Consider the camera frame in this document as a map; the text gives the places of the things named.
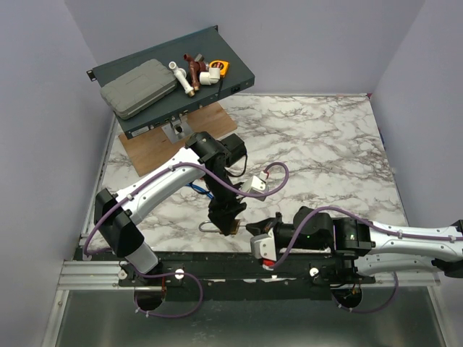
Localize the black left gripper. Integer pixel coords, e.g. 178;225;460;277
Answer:
203;170;251;236

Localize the brass padlock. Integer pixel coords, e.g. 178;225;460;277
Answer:
198;219;241;236

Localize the blue cable lock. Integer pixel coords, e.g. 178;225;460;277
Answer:
187;183;213;200

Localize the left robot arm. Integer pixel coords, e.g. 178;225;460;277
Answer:
94;132;247;286

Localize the white pvc elbow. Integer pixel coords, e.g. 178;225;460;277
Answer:
199;67;221;85

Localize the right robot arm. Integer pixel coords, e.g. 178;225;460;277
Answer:
246;207;462;285

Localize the wooden board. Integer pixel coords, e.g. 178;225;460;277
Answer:
119;103;237;176

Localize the white pvc pipe fitting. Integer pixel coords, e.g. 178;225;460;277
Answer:
169;61;195;97

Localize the yellow tape measure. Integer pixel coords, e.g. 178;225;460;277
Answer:
209;60;230;78

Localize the brown pipe valve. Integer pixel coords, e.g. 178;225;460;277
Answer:
183;53;208;91

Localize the grey plastic tool case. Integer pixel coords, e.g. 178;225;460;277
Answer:
100;59;177;120

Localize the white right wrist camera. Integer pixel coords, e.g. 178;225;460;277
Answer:
250;231;276;271

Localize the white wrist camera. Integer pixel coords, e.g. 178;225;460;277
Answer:
250;231;276;271
241;176;269;201

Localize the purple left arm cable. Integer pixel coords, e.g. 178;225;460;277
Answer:
82;161;290;319

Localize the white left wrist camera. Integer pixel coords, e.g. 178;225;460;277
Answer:
241;176;269;201

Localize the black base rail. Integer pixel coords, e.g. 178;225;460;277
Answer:
119;252;375;301

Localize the metal shelf stand bracket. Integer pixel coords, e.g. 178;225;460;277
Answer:
161;120;193;144

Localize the aluminium extrusion rail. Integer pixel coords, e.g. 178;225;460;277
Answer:
57;261;441;291

